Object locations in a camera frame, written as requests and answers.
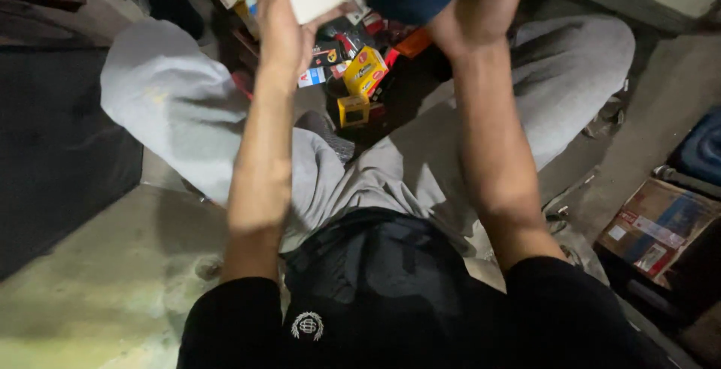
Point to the person's right hand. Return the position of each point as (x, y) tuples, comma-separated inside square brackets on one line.
[(479, 8)]

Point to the person's black shirt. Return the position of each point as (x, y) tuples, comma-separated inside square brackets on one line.
[(394, 301)]

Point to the orange box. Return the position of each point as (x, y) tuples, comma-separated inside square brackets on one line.
[(414, 43)]

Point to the yellow red box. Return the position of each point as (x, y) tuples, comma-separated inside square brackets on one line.
[(365, 71)]

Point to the small yellow open box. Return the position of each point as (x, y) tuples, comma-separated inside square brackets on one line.
[(354, 111)]

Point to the heap of small packets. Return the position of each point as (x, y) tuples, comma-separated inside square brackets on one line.
[(360, 47)]

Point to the brown cardboard carton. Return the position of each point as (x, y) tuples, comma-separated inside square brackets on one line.
[(656, 231)]

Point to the person's grey trousers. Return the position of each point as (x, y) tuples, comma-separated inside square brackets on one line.
[(349, 149)]

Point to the black floor mat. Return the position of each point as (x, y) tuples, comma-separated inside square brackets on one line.
[(56, 149)]

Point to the white blue small box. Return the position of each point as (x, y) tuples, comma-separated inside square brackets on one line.
[(311, 77)]

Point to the blue plastic container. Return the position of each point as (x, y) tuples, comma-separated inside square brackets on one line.
[(701, 146)]

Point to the black shoe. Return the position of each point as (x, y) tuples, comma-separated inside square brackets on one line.
[(169, 2)]

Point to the person's left hand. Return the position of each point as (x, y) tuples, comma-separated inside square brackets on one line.
[(284, 36)]

